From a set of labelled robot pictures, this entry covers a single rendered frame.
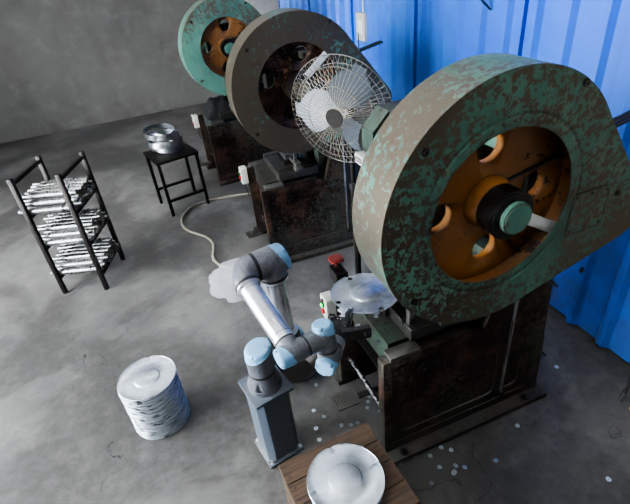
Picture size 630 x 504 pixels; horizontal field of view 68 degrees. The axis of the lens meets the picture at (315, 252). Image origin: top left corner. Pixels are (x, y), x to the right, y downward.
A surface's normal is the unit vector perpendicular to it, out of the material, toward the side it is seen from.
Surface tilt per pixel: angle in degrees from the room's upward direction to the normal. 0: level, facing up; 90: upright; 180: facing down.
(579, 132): 90
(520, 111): 90
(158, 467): 0
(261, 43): 90
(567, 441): 0
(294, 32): 90
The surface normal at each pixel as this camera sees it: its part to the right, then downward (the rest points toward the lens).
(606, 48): -0.26, 0.56
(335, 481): -0.10, -0.83
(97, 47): 0.37, 0.48
